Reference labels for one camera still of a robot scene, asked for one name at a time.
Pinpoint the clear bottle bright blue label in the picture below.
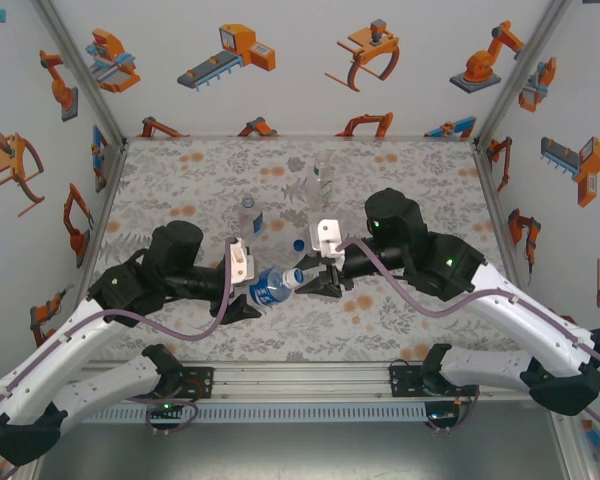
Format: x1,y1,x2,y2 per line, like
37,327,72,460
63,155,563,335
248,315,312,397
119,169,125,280
247,267,306,307

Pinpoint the clear bottle dark blue label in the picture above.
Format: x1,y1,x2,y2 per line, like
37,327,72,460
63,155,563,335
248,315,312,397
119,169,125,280
236,193,267,246

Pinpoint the clear bottle green neck label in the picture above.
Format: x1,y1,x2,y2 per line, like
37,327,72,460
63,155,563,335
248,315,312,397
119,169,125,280
305,152,337,209

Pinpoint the floral patterned tablecloth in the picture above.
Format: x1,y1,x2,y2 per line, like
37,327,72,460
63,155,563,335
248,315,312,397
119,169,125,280
77,138,536,364

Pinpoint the small circuit board green light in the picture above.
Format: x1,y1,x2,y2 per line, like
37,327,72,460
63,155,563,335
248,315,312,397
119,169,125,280
427,407,462,426
147,402,184,420

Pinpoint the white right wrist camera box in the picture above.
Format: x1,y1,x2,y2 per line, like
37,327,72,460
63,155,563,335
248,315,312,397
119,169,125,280
304,218,349,261

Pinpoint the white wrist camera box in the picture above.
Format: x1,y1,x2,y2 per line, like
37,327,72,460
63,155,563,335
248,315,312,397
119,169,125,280
304,218,349,261
223,237,257,297

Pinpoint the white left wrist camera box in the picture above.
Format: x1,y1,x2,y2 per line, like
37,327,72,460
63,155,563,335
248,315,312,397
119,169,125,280
223,237,257,297

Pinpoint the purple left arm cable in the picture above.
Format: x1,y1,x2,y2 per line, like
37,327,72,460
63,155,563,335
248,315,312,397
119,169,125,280
0,238,244,421

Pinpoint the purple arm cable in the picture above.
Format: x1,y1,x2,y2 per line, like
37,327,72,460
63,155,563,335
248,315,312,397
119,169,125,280
0,238,244,421
334,238,600,434

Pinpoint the aluminium table edge rail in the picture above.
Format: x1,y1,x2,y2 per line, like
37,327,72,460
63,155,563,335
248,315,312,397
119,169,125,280
123,133,479,144
472,140,549,361
74,139,131,301

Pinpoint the wide aluminium extrusion rail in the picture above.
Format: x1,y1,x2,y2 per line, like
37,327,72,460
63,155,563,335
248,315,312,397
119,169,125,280
79,360,531,401

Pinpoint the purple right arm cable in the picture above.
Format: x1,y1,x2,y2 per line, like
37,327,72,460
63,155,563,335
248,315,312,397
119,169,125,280
334,238,600,434

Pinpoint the slotted white cable duct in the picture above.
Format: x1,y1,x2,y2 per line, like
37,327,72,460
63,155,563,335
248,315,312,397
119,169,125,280
92,402,429,425

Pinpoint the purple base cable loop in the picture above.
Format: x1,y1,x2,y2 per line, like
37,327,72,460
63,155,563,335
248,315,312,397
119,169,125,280
427,382,481,436
129,397,201,437

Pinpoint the aluminium frame post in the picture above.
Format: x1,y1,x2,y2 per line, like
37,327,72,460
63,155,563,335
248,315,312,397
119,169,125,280
547,412,599,480
472,0,576,151
29,0,130,149

